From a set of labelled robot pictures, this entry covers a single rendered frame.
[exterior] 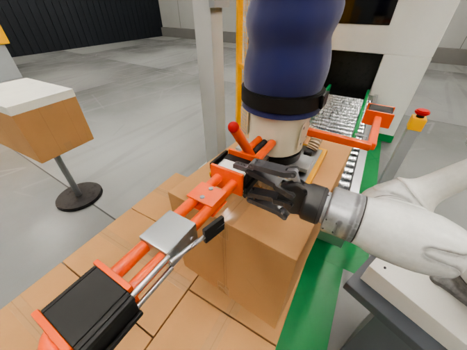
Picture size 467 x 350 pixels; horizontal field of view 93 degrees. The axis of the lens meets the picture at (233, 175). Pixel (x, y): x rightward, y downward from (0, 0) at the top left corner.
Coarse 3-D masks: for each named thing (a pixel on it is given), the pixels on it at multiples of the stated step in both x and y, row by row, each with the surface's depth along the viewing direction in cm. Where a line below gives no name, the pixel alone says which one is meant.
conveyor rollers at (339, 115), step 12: (336, 96) 286; (324, 108) 251; (336, 108) 252; (348, 108) 254; (360, 108) 255; (312, 120) 228; (324, 120) 230; (336, 120) 227; (348, 120) 227; (336, 132) 206; (348, 132) 207; (360, 132) 210; (348, 168) 162; (348, 180) 155
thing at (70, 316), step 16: (96, 272) 30; (112, 272) 30; (80, 288) 28; (96, 288) 28; (112, 288) 28; (128, 288) 28; (48, 304) 27; (64, 304) 26; (80, 304) 27; (96, 304) 27; (112, 304) 27; (48, 320) 25; (64, 320) 25; (80, 320) 25; (96, 320) 25; (48, 336) 24; (64, 336) 24; (80, 336) 24
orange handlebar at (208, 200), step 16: (256, 144) 61; (272, 144) 61; (352, 144) 62; (368, 144) 60; (192, 192) 44; (208, 192) 44; (224, 192) 44; (192, 208) 43; (208, 208) 41; (128, 256) 33; (160, 256) 33; (144, 272) 31; (144, 288) 31
